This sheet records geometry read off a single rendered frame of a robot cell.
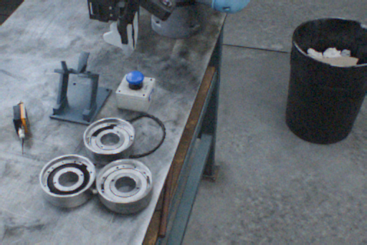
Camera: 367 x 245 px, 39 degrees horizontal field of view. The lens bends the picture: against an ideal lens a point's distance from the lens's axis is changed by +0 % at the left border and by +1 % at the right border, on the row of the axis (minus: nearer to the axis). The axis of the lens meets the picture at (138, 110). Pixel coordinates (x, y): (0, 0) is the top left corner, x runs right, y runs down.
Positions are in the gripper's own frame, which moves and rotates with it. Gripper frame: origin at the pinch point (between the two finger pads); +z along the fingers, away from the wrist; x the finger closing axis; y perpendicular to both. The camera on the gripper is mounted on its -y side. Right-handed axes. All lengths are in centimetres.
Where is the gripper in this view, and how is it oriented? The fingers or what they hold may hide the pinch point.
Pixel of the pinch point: (132, 50)
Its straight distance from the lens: 108.1
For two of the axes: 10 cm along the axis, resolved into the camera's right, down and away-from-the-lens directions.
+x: -3.3, 6.4, -7.0
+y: -9.4, -1.8, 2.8
